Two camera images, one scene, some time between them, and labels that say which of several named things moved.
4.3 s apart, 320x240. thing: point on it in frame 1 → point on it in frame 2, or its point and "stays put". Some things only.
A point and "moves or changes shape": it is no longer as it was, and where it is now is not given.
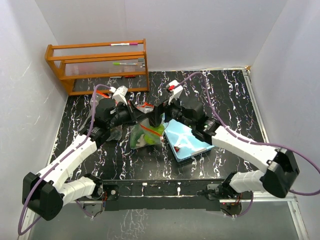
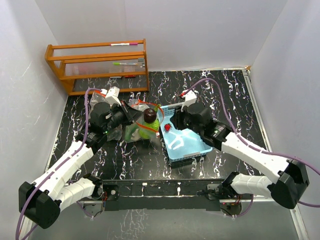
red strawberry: [176, 149] → [167, 127]
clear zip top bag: [114, 133] stays put
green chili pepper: [135, 137] moves or changes shape
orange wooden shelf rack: [89, 69] stays put
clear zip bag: [143, 133] moves or changes shape
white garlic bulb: [141, 141] → [136, 135]
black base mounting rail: [154, 195] stays put
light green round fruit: [150, 137] moves or changes shape
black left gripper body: [124, 115] stays put
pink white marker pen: [124, 44] stays put
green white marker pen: [123, 63] stays put
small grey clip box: [141, 60] stays put
